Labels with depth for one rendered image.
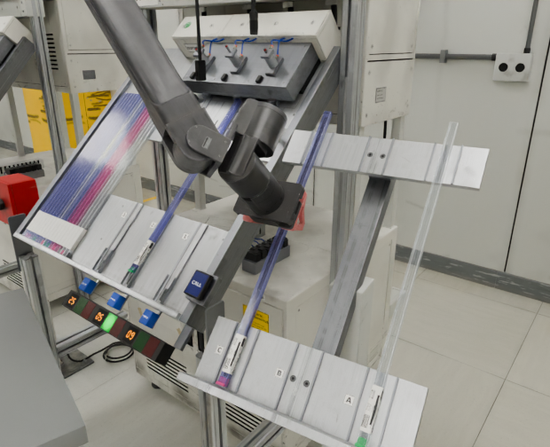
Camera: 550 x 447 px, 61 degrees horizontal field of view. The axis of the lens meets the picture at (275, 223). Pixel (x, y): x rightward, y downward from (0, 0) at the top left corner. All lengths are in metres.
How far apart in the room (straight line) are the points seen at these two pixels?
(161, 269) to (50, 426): 0.35
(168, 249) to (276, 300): 0.31
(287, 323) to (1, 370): 0.63
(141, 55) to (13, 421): 0.66
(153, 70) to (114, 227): 0.61
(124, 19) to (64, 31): 1.66
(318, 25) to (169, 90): 0.57
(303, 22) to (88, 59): 1.41
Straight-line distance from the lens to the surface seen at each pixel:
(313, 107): 1.09
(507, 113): 2.53
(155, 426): 1.77
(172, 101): 0.63
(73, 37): 2.36
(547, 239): 2.62
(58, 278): 2.48
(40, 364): 1.11
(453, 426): 1.83
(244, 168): 0.62
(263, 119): 0.66
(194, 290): 0.88
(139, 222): 1.14
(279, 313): 1.20
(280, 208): 0.70
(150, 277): 1.03
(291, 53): 1.14
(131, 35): 0.68
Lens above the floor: 1.21
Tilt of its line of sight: 21 degrees down
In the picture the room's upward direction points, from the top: straight up
